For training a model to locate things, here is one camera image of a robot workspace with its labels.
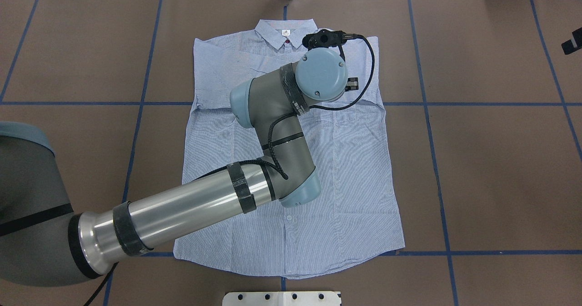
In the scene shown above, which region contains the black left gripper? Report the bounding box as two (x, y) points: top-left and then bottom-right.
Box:
(346, 77), (359, 92)

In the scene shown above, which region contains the light blue striped shirt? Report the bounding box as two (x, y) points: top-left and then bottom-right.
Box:
(173, 20), (405, 279)

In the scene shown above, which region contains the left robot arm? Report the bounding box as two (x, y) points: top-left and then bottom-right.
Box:
(1, 48), (349, 286)

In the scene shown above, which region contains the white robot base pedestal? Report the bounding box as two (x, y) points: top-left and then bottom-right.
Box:
(222, 291), (343, 306)

